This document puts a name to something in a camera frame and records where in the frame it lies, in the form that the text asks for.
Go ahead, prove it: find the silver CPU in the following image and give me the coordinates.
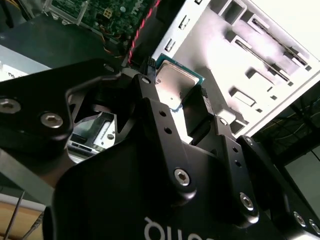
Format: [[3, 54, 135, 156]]
[[154, 53, 206, 115]]

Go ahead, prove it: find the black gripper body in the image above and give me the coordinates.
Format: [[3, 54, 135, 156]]
[[42, 139, 307, 240]]

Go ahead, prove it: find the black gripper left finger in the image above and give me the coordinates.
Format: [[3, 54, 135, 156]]
[[0, 56, 199, 205]]

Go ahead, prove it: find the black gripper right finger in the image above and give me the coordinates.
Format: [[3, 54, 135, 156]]
[[183, 86, 320, 240]]

